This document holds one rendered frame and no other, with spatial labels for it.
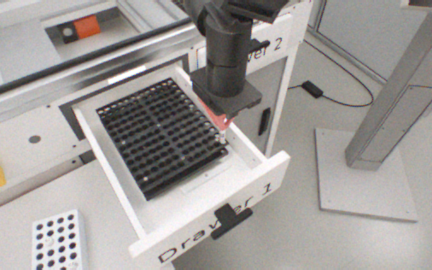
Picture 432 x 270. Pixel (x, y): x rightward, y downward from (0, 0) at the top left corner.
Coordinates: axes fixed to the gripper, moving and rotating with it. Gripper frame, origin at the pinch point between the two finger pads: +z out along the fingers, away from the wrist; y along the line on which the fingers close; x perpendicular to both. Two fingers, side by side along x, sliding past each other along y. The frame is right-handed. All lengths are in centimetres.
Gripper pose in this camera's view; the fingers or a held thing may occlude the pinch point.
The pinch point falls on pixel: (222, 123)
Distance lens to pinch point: 50.2
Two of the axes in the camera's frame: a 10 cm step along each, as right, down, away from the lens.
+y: -5.8, -6.5, 4.8
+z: -0.3, 6.1, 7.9
